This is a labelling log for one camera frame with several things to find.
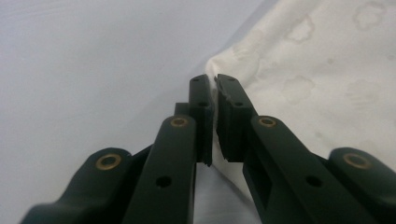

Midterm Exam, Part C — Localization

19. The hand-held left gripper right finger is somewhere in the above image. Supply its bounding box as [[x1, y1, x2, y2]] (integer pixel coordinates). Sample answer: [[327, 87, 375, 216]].
[[214, 74, 259, 162]]

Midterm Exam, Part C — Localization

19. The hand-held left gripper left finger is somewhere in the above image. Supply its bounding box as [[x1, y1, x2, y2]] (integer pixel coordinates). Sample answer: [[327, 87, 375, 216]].
[[175, 74, 216, 166]]

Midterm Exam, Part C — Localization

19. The white baby romper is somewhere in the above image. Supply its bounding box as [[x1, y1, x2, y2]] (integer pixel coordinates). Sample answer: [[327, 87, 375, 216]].
[[192, 0, 396, 224]]

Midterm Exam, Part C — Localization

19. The light blue mat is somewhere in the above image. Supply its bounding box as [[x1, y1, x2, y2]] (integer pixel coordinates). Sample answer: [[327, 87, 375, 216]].
[[0, 0, 278, 224]]

